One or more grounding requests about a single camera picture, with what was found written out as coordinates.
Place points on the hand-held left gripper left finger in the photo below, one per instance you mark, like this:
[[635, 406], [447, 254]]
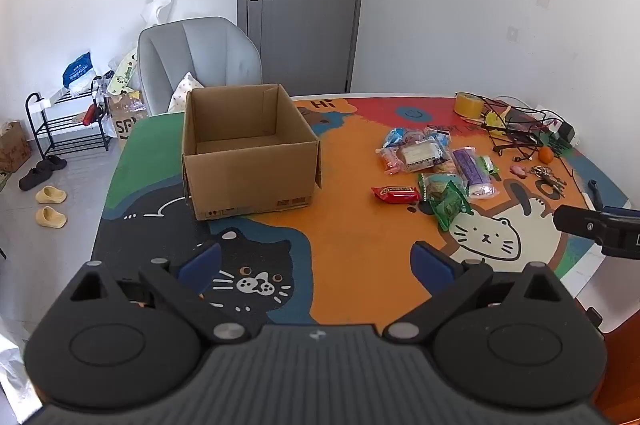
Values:
[[201, 266]]

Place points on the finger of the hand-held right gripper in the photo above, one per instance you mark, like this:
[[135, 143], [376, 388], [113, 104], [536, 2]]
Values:
[[577, 221]]

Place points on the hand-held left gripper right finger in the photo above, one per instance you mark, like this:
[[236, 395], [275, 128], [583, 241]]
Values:
[[431, 266]]

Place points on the green snack packet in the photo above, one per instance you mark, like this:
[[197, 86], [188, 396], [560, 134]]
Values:
[[450, 205]]

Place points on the red snack packet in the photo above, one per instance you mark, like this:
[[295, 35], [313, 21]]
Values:
[[395, 194]]

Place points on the green clear cracker packet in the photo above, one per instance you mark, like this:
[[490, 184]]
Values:
[[435, 185]]

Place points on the light green small packet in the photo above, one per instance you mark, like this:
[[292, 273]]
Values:
[[489, 166]]

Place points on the purple snack packet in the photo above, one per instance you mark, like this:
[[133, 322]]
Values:
[[472, 167]]

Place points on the clear sandwich packet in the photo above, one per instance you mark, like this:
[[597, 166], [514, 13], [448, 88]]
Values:
[[419, 156]]

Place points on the red clear small packet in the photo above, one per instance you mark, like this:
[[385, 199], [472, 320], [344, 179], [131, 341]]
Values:
[[390, 161]]

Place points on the bunch of keys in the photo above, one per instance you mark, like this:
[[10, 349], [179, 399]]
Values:
[[547, 177]]

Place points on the small orange fruit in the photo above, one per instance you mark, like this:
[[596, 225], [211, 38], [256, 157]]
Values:
[[545, 155]]

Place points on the pink small object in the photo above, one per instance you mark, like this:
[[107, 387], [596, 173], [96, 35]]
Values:
[[519, 169]]

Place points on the white power strip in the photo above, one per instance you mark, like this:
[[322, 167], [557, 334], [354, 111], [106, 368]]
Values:
[[560, 130]]

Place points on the colourful cat printed table mat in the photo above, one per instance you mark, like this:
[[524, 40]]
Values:
[[340, 230]]

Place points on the yellow plush toy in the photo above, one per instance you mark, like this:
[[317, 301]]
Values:
[[494, 119]]

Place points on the blue white snack packet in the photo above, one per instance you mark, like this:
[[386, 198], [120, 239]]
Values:
[[397, 137]]

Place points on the yellow slipper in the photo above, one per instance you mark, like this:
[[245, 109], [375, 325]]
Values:
[[51, 194], [50, 216]]

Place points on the brown paper bag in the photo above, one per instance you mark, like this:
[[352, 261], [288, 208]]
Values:
[[125, 125]]

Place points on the yellow tape roll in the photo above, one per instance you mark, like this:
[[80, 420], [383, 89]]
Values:
[[467, 104]]

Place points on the white dotted cushion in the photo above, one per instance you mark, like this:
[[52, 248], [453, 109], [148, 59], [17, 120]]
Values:
[[184, 92]]

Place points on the dark slipper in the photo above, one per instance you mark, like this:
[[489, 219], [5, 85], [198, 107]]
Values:
[[32, 179], [52, 163]]

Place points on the red tool on rack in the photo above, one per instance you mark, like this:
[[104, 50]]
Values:
[[91, 114]]

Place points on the black metal shoe rack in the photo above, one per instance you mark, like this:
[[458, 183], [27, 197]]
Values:
[[65, 125]]

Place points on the patterned shopping bag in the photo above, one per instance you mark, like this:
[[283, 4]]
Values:
[[124, 72]]

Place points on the grey upholstered chair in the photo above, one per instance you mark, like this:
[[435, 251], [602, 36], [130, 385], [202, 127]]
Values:
[[200, 55]]

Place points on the silver foil sheet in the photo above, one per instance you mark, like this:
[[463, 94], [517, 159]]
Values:
[[15, 375]]

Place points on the small cardboard box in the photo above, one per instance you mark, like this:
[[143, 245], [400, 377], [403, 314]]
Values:
[[12, 147]]

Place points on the blue plastic bag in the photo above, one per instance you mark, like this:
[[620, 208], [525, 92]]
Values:
[[79, 70]]

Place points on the grey door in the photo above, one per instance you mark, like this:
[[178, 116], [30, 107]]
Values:
[[305, 5]]

